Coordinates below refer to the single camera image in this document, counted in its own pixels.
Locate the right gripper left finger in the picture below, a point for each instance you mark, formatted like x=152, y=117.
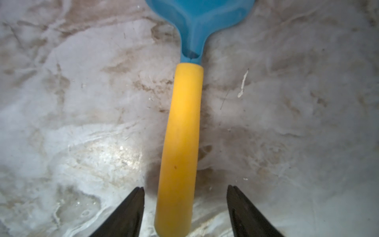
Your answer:
x=127, y=218

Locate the blue rake yellow handle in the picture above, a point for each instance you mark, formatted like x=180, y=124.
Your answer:
x=195, y=22

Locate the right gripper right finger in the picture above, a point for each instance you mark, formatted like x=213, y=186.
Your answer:
x=246, y=219

